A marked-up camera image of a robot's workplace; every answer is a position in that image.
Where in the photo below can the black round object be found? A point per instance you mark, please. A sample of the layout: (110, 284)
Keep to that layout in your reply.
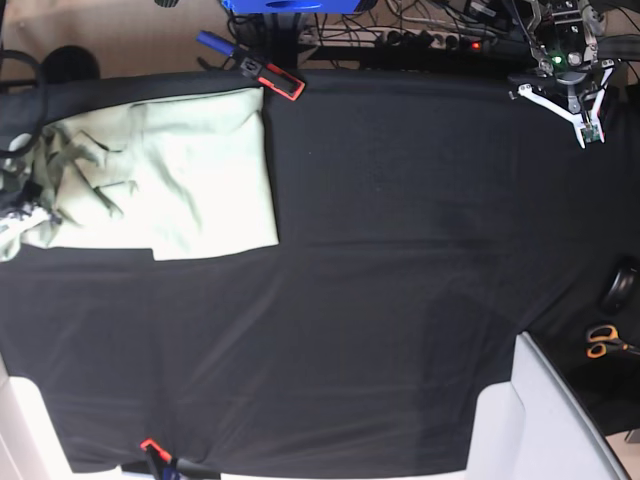
(620, 290)

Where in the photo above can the pale green T-shirt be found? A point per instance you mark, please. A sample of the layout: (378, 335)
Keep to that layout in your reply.
(184, 177)

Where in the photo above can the white power strip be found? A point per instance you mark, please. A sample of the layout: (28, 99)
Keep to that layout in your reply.
(417, 39)

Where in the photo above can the red black clamp bottom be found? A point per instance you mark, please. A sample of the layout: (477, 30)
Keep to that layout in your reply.
(163, 466)

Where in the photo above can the red black clamp top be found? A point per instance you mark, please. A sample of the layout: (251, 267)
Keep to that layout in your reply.
(272, 77)

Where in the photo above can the grey white furniture right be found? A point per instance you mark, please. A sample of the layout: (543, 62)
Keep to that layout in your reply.
(533, 427)

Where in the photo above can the black table cloth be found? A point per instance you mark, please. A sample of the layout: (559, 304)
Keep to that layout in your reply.
(425, 222)

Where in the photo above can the red black clamp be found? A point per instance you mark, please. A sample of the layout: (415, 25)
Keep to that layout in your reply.
(272, 77)
(163, 466)

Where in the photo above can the white furniture left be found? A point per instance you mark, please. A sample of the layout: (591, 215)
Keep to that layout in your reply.
(30, 448)

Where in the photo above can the blue handle tool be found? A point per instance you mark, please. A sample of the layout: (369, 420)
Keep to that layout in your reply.
(216, 43)

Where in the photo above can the blue box top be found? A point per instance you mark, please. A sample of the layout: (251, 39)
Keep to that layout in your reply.
(299, 6)

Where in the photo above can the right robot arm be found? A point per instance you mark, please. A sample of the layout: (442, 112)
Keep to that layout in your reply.
(24, 110)

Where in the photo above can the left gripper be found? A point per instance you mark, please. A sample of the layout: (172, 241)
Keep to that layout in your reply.
(572, 91)

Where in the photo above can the orange handled scissors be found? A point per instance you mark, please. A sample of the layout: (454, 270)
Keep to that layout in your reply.
(604, 339)

